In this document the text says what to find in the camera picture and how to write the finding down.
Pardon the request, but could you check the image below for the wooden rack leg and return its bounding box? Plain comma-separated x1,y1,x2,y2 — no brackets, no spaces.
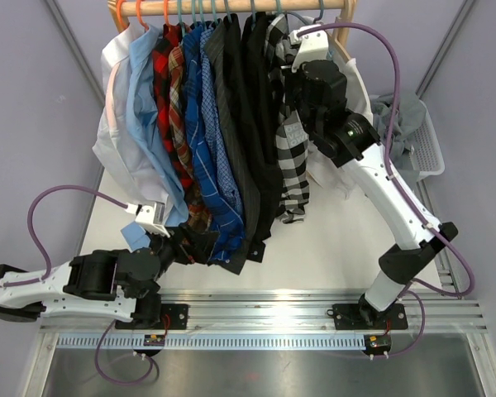
107,0,129,33
326,0,359,63

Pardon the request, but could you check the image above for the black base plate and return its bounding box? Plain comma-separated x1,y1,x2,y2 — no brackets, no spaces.
115,303,189,330
326,303,408,331

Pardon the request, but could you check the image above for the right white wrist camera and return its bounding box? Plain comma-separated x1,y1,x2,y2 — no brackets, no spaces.
289,24,329,73

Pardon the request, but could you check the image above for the grey button shirt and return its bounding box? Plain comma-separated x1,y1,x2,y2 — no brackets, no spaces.
370,90,426,189

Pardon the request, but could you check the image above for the wooden clothes rail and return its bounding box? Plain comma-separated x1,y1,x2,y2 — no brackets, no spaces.
122,0,355,17

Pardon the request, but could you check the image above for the black white checked shirt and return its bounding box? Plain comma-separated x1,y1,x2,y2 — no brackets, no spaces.
264,14,310,223

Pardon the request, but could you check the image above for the slotted cable duct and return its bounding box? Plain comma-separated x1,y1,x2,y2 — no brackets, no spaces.
57,333,365,351

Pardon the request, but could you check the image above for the white plastic basket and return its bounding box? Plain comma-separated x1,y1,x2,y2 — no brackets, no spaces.
367,95,446,183

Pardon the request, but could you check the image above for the aluminium mounting rail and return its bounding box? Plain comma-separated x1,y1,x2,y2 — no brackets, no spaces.
39,289,491,334

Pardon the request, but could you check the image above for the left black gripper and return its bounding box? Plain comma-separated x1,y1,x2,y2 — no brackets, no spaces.
146,223,220,277

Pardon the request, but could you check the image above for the wooden rack right leg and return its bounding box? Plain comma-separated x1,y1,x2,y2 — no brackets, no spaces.
326,0,359,63

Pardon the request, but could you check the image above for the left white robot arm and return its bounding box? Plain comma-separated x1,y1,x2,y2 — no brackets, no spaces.
0,225,218,330

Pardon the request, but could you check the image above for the grey-blue plastic hanger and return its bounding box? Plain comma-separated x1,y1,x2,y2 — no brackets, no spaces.
286,0,325,26

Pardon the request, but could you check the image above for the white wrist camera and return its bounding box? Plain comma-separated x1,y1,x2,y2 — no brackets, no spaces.
126,202,170,237
289,24,329,73

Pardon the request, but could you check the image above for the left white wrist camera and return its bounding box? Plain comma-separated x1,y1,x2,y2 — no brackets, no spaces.
126,202,170,237

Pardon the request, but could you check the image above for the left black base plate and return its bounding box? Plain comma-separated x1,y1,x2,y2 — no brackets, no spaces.
115,303,189,330

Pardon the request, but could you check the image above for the blue striped shirt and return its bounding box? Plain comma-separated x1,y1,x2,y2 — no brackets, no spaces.
182,23,245,264

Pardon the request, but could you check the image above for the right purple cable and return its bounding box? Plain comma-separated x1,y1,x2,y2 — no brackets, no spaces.
299,22,476,361

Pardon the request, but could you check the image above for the light blue shirt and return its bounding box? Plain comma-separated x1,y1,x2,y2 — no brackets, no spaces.
126,25,188,227

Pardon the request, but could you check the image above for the blue checked shirt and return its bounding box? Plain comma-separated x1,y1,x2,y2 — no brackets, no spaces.
199,26,243,220

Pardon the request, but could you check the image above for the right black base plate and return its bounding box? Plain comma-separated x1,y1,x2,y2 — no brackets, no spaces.
326,303,408,331

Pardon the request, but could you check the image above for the white dress shirt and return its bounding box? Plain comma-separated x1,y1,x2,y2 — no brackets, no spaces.
93,26,173,215

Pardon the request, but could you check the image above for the red black plaid shirt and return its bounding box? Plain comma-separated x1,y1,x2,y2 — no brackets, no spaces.
152,25,193,194

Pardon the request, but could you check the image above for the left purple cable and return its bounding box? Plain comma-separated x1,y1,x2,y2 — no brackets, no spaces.
0,185,129,384

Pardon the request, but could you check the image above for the wooden rack left leg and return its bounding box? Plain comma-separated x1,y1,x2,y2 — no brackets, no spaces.
107,0,129,33

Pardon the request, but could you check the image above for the dark grey pinstripe shirt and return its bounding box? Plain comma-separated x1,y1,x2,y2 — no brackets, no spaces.
204,21,260,275

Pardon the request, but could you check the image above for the purple cable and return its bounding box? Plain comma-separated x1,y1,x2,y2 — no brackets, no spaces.
299,22,476,361
0,185,129,384

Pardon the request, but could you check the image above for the white t-shirt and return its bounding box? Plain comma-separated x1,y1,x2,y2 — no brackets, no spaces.
301,54,382,192

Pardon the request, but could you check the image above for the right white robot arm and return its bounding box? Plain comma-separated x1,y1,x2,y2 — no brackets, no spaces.
285,60,458,328

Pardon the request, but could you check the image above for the orange hanger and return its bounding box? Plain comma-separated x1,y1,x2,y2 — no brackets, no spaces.
163,0,171,26
116,0,130,32
135,0,150,31

